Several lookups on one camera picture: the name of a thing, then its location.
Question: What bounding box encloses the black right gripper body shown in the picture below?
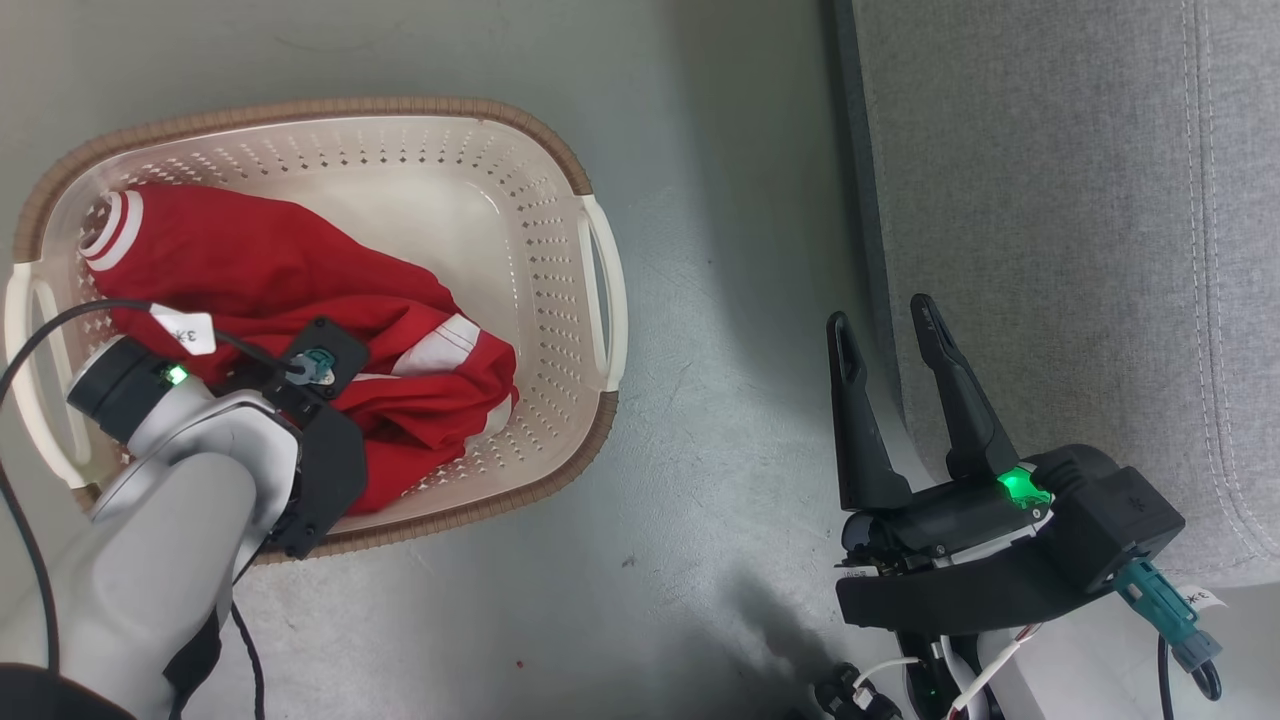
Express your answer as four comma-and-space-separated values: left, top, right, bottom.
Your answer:
834, 466, 1113, 637

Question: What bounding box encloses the teal camera connector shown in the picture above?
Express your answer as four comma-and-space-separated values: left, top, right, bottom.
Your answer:
286, 347, 339, 387
1114, 560, 1223, 673

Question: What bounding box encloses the red garment thin striped hem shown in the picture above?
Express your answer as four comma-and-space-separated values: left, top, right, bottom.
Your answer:
205, 298, 521, 517

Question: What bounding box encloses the black cable plug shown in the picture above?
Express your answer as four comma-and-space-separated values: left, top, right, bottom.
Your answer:
814, 663, 903, 720

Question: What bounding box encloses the teal left camera connector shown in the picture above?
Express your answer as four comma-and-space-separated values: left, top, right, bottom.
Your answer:
286, 347, 339, 387

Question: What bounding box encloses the teal right camera connector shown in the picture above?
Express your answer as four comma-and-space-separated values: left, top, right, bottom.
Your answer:
1114, 560, 1223, 673

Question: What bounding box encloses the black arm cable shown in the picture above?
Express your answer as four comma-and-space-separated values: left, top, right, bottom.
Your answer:
1157, 632, 1225, 720
0, 298, 301, 673

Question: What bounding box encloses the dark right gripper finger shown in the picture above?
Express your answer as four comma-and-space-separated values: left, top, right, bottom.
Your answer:
826, 311, 913, 513
909, 294, 1022, 483

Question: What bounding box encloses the white perforated basket brown rim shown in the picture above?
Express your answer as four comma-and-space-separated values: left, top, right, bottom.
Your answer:
3, 96, 629, 566

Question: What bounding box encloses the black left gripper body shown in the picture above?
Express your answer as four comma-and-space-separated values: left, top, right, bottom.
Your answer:
232, 385, 370, 561

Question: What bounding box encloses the grey fabric sofa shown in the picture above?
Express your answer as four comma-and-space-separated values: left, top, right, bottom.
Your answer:
828, 0, 1280, 591

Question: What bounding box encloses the thin white wire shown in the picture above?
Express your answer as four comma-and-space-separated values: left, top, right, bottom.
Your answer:
944, 624, 1043, 720
852, 655, 923, 713

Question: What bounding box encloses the white left cable label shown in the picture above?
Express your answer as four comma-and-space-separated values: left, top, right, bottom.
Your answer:
149, 304, 218, 357

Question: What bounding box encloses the thin black left gripper cable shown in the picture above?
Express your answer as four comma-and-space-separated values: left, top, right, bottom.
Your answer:
230, 598, 267, 720

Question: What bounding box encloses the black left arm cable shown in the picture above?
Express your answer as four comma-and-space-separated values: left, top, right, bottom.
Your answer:
0, 298, 301, 673

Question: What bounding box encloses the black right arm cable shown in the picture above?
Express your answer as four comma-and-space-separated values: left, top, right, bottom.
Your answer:
1157, 632, 1225, 720

